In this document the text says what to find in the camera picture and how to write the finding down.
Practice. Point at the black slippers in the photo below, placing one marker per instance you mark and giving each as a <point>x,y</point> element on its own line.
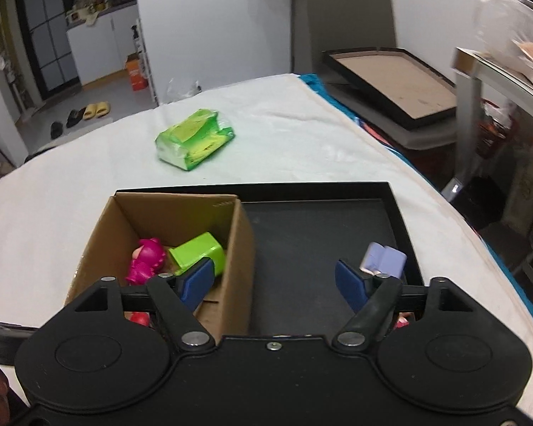
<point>74,118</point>

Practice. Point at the black framed board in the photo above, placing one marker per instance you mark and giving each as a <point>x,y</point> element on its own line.
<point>397,83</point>

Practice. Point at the green toy cabinet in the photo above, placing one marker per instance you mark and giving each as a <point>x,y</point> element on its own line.
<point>205,245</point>

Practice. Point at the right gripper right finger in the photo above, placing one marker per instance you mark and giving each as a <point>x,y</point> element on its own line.
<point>354,285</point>

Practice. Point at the white kitchen cabinet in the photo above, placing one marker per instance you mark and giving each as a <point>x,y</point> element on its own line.
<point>102,49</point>

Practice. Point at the green tissue pack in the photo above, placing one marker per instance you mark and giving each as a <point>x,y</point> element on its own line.
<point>187,144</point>

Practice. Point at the orange box on floor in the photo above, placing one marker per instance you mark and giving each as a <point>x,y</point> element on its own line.
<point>136,72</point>

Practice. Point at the pink hooded doll figurine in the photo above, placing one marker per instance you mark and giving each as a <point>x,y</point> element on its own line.
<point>146,261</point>

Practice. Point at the brown cardboard box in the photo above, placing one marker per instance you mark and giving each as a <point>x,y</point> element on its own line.
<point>188,227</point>

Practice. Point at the clear plastic bag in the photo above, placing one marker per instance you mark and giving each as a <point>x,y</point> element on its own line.
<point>505,28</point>

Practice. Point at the purple toy armchair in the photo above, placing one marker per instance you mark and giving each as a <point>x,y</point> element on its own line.
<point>381,259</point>

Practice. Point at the yellow slippers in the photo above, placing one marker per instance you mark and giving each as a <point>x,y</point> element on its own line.
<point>96,110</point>

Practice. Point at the white metal side table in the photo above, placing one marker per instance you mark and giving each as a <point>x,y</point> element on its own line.
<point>487,95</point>

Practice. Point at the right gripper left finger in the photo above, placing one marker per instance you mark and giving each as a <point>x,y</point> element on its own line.
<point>193,285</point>

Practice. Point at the black shallow tray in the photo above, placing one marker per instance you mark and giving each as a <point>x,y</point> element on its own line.
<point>286,240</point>

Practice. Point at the red small figurine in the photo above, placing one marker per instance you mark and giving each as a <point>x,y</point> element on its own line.
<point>141,318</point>

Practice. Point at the brown-haired girl figurine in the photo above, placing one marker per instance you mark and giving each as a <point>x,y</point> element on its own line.
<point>404,319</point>

